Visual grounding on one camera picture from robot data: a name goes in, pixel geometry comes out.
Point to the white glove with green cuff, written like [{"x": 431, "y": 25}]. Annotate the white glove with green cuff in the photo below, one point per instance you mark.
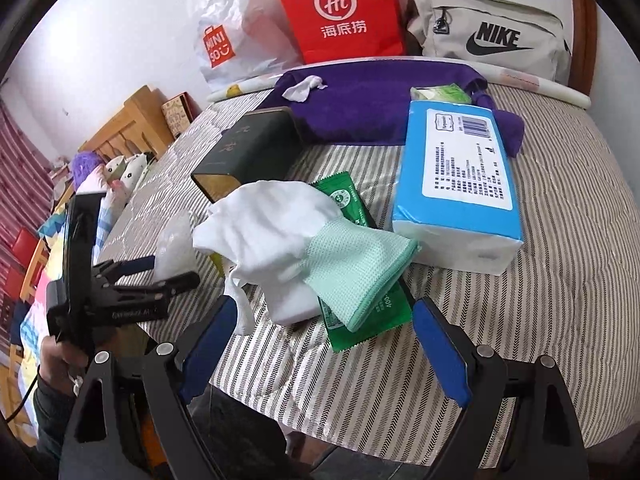
[{"x": 280, "y": 230}]

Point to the striped grey tablecloth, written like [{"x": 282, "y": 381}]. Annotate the striped grey tablecloth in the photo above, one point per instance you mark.
[{"x": 550, "y": 310}]

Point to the red paper bag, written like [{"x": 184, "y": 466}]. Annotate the red paper bag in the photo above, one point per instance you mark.
[{"x": 300, "y": 10}]

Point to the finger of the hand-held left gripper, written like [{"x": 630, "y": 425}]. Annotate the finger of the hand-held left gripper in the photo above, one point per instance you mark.
[
  {"x": 142, "y": 264},
  {"x": 175, "y": 282}
]

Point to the person's dark trousers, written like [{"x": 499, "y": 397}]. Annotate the person's dark trousers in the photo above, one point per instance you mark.
[{"x": 240, "y": 435}]

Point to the wooden headboard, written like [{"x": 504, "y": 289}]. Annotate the wooden headboard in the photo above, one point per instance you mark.
[{"x": 135, "y": 120}]

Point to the white plastic shopping bag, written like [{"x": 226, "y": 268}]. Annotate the white plastic shopping bag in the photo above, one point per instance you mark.
[{"x": 235, "y": 10}]

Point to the blue tissue pack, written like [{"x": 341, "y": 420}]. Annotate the blue tissue pack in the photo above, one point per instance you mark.
[{"x": 460, "y": 160}]

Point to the patterned cardboard box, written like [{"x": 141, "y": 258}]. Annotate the patterned cardboard box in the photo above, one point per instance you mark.
[{"x": 175, "y": 115}]

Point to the clear plastic bag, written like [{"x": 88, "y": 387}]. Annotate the clear plastic bag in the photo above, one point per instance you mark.
[{"x": 177, "y": 247}]

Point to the red striped curtain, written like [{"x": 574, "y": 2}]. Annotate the red striped curtain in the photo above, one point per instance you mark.
[{"x": 20, "y": 170}]

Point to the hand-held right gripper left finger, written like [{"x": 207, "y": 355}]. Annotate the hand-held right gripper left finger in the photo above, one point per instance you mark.
[{"x": 210, "y": 342}]

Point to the crumpled white tissue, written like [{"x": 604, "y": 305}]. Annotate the crumpled white tissue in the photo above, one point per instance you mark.
[{"x": 302, "y": 89}]

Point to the red chair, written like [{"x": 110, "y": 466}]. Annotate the red chair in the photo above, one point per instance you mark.
[{"x": 25, "y": 245}]

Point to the white dotted plush toy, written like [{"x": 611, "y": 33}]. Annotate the white dotted plush toy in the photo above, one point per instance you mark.
[{"x": 125, "y": 170}]

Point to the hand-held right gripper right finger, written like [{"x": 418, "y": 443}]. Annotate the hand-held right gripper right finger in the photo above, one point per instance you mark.
[{"x": 440, "y": 355}]

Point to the beige fabric bag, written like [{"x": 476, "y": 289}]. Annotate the beige fabric bag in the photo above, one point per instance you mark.
[{"x": 540, "y": 20}]

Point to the person's left hand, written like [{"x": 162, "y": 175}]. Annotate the person's left hand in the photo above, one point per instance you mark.
[{"x": 57, "y": 357}]

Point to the green wet wipe packet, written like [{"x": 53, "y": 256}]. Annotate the green wet wipe packet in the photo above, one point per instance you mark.
[{"x": 345, "y": 200}]

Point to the dark green box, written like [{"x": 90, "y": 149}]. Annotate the dark green box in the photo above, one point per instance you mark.
[{"x": 250, "y": 150}]

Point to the brown wooden board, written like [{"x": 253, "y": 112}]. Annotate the brown wooden board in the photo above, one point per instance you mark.
[{"x": 585, "y": 35}]

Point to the purple haired plush toy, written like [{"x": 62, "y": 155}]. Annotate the purple haired plush toy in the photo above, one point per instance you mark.
[{"x": 87, "y": 167}]

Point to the light green packet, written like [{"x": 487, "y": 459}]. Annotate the light green packet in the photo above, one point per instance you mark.
[{"x": 440, "y": 95}]

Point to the purple towel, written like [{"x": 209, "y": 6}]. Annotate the purple towel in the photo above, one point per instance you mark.
[{"x": 360, "y": 105}]

